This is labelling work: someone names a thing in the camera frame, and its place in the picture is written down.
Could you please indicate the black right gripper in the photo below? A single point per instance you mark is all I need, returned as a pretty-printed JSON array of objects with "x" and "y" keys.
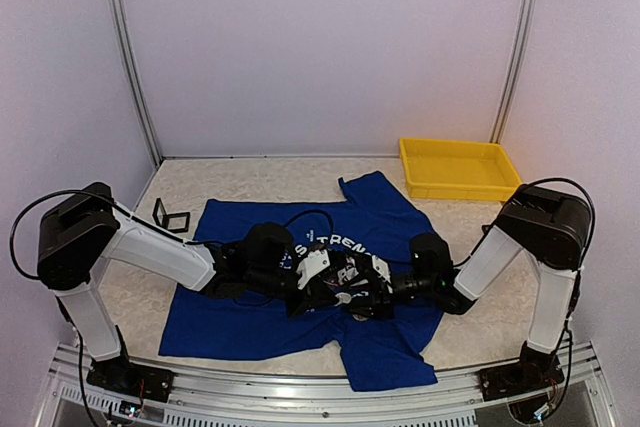
[{"x": 377, "y": 302}]

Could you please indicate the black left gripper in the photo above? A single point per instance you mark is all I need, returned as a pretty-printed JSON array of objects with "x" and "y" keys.
[{"x": 319, "y": 294}]

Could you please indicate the blue printed t-shirt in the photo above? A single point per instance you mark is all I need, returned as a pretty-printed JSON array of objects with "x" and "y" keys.
[{"x": 373, "y": 218}]

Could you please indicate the yellow plastic tray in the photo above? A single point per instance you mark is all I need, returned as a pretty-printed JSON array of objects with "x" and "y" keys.
[{"x": 457, "y": 170}]

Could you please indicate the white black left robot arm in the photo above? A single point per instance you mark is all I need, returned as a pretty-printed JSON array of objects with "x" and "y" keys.
[{"x": 89, "y": 225}]

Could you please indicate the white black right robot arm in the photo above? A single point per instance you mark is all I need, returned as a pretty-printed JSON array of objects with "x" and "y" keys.
[{"x": 554, "y": 229}]

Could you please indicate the black empty display box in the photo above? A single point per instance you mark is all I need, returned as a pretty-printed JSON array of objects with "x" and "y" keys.
[{"x": 177, "y": 222}]

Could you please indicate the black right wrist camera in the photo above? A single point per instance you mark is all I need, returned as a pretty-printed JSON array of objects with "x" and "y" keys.
[{"x": 430, "y": 254}]

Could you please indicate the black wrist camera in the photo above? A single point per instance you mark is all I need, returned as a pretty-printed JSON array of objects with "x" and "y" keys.
[
  {"x": 264, "y": 250},
  {"x": 430, "y": 254}
]

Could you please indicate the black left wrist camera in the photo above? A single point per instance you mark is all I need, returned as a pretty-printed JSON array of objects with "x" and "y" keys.
[{"x": 264, "y": 250}]

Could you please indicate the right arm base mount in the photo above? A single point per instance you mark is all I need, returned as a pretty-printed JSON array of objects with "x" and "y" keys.
[{"x": 515, "y": 379}]

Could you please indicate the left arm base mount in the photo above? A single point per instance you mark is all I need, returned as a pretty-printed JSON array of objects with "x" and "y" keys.
[{"x": 135, "y": 380}]

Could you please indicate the right aluminium frame post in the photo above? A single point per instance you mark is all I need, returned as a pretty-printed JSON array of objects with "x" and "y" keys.
[{"x": 516, "y": 59}]

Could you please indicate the aluminium frame post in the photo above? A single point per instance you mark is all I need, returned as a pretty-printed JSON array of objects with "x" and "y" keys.
[
  {"x": 516, "y": 59},
  {"x": 132, "y": 75}
]

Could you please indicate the front aluminium rail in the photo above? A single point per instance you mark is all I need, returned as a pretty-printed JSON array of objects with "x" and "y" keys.
[{"x": 306, "y": 389}]

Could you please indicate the left aluminium frame post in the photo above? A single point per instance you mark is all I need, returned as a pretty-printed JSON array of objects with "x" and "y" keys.
[{"x": 132, "y": 75}]

